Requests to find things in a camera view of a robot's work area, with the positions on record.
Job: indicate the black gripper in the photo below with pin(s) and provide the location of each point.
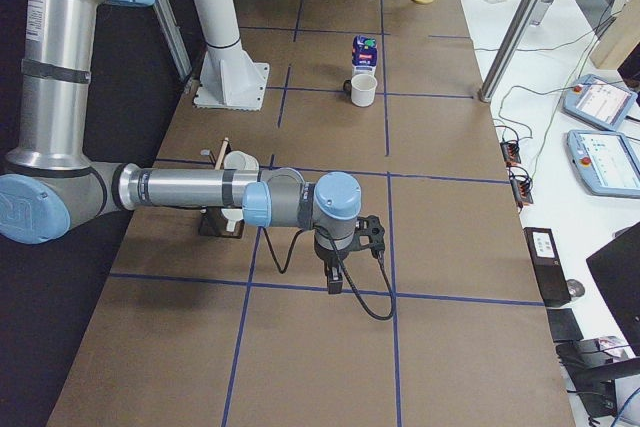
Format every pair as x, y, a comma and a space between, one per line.
326, 257

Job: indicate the orange black connector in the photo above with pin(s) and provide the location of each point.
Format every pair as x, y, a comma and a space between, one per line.
521, 184
511, 152

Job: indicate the teach pendant far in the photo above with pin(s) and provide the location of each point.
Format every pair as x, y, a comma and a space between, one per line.
600, 103

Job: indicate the blue white milk carton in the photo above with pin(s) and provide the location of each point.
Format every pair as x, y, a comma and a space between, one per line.
364, 55

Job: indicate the black monitor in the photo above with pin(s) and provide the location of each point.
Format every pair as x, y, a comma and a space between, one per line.
615, 270

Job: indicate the teach pendant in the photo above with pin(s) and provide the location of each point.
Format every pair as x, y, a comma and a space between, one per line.
605, 162
600, 103

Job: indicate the orange black connector far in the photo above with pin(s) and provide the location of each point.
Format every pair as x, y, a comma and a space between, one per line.
511, 152

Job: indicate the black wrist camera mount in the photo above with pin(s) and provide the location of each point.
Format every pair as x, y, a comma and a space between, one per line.
369, 234

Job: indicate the teach pendant near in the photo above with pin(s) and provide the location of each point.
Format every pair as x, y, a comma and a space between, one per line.
605, 162

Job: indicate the orange black connector near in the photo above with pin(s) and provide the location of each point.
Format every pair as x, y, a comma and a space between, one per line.
521, 184

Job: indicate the aluminium frame post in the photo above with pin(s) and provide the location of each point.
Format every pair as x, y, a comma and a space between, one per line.
508, 46

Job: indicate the black box white label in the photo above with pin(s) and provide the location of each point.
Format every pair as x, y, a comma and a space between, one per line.
547, 267

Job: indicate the black wire mug rack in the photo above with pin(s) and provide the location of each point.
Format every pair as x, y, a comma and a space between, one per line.
211, 221

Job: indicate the wooden board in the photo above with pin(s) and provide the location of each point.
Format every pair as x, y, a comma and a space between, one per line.
620, 38

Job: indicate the white ribbed mug near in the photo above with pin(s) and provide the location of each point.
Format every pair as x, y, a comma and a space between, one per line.
233, 221

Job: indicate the white smiley mug black handle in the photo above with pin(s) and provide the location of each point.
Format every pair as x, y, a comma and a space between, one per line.
361, 89

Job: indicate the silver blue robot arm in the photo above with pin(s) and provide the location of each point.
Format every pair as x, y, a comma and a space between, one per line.
51, 187

